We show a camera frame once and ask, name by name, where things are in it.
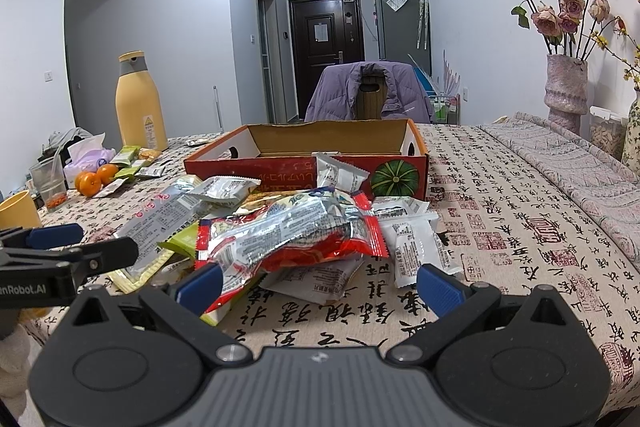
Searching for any large yellow-edged snack bag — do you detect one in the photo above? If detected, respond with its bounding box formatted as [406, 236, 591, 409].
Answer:
[108, 181, 212, 294]

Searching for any red silver snack bag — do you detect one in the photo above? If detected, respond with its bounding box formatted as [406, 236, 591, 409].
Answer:
[195, 187, 390, 273]

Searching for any yellow mug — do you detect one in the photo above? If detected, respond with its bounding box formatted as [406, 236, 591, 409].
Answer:
[0, 191, 41, 229]

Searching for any orange tangerine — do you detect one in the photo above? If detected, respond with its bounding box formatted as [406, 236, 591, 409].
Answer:
[96, 164, 119, 186]
[75, 172, 102, 197]

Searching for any clear plastic cup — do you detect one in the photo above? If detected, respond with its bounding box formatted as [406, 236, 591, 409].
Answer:
[29, 155, 67, 211]

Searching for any purple tissue pack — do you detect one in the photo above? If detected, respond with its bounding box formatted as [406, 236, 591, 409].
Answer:
[63, 133, 116, 176]

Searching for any green snack bar on table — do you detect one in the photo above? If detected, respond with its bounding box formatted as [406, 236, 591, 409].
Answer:
[111, 145, 140, 167]

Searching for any yellow thermos bottle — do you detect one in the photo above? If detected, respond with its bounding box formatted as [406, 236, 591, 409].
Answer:
[115, 51, 168, 150]

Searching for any red cardboard pumpkin box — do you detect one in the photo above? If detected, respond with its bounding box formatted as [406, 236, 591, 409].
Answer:
[183, 119, 428, 200]

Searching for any white silver snack packet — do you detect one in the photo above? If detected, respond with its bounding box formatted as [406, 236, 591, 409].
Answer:
[312, 152, 370, 194]

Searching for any pink quilted cloth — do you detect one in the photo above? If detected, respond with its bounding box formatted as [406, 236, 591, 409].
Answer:
[481, 113, 640, 265]

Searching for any wooden chair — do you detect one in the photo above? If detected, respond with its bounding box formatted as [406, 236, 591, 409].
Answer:
[354, 76, 387, 120]

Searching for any purple jacket on chair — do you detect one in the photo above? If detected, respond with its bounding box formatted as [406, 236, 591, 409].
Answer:
[305, 62, 434, 124]

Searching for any floral patterned vase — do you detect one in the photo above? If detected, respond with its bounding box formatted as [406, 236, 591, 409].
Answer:
[622, 89, 640, 174]

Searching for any clear storage jar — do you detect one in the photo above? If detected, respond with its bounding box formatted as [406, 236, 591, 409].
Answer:
[589, 106, 628, 160]

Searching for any pink ceramic vase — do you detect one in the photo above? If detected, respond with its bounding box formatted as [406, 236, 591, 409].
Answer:
[544, 54, 588, 134]

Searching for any grey refrigerator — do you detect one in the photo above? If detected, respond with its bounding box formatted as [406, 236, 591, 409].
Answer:
[375, 0, 432, 72]

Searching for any dark entrance door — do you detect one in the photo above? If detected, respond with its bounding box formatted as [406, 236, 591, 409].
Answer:
[288, 0, 364, 120]

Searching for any dried rose bouquet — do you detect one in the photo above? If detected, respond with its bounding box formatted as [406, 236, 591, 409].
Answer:
[511, 0, 639, 78]

